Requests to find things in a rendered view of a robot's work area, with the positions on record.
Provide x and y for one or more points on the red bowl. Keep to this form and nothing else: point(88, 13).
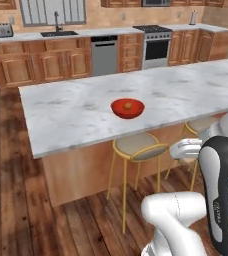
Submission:
point(120, 110)

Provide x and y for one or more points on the wooden wall cupboards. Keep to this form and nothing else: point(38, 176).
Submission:
point(122, 2)

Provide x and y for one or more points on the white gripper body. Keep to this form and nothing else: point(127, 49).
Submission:
point(186, 149)

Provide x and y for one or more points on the white paper towel roll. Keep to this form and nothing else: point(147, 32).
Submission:
point(193, 18)

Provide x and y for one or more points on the silver oven with hob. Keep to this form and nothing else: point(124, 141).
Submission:
point(156, 48)

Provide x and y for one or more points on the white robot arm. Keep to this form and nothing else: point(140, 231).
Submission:
point(172, 213)

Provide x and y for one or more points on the yellow-legged stool with beige seat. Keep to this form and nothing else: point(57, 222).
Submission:
point(137, 146)
point(199, 125)

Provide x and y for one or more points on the silver microwave oven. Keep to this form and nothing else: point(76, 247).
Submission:
point(156, 2)

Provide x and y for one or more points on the wooden island with marble top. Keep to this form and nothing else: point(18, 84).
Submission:
point(86, 110)

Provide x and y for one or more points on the grey dishwasher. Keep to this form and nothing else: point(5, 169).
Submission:
point(104, 58)

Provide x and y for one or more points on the black sink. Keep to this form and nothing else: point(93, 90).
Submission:
point(59, 33)

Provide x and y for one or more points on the silver toaster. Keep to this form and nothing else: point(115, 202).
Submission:
point(2, 30)

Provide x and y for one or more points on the orange tangerine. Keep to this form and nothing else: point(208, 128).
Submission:
point(128, 106)

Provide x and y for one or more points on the dark tap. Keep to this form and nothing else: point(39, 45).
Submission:
point(56, 21)

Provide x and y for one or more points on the wooden base cupboards under sink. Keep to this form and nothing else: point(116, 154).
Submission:
point(39, 65)

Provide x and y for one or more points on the window with grey frame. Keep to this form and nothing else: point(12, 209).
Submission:
point(52, 11)

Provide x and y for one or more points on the wooden drawer stack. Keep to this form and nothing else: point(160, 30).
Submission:
point(130, 53)

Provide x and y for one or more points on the wooden corner base cupboards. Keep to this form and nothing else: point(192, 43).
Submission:
point(192, 46)

